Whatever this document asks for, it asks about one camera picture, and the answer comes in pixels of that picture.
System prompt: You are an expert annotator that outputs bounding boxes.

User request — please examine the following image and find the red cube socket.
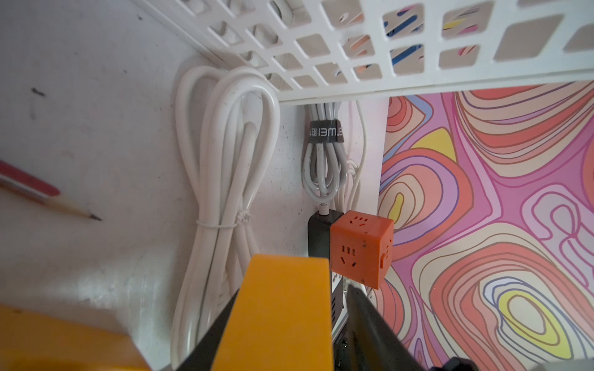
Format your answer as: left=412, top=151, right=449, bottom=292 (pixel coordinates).
left=329, top=210, right=394, bottom=289

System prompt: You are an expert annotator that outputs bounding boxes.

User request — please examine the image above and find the grey bundled cable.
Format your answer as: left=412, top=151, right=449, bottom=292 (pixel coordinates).
left=301, top=103, right=349, bottom=215

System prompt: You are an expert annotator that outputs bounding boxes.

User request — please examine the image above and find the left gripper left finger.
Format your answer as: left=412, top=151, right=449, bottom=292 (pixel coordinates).
left=176, top=292, right=239, bottom=371

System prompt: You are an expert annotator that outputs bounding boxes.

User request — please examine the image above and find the pencil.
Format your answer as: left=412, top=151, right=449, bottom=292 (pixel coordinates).
left=1, top=161, right=102, bottom=221

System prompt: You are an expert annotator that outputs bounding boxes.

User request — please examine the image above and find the orange power strip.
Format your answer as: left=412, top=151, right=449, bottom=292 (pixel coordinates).
left=1, top=305, right=150, bottom=370
left=212, top=254, right=334, bottom=370

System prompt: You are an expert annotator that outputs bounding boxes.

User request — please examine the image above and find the white cable right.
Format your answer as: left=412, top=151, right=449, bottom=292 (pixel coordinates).
left=340, top=99, right=368, bottom=214

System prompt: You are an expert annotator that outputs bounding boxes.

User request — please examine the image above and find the white cable bundle centre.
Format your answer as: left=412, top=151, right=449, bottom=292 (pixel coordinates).
left=170, top=66, right=282, bottom=369

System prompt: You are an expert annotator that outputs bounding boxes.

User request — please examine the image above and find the white plastic file rack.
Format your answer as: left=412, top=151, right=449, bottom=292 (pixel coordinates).
left=140, top=1, right=593, bottom=104

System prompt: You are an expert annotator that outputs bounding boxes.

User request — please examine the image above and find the black power strip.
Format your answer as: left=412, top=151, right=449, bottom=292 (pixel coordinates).
left=308, top=210, right=347, bottom=344

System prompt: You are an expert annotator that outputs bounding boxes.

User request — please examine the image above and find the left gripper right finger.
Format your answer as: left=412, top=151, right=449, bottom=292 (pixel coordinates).
left=346, top=286, right=423, bottom=370

